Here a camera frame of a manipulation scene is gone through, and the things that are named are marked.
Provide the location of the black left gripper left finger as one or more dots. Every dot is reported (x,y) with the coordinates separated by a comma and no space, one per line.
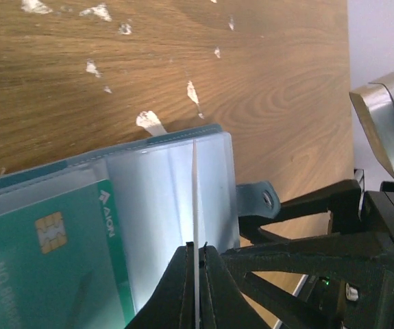
(172,304)

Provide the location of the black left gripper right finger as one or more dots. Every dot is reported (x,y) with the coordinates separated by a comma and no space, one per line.
(221,304)

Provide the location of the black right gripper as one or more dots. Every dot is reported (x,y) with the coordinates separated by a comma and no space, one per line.
(354,270)

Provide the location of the teal credit card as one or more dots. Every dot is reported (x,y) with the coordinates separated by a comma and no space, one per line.
(62,263)

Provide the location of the blue leather card holder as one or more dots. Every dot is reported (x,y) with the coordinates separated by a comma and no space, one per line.
(168,190)

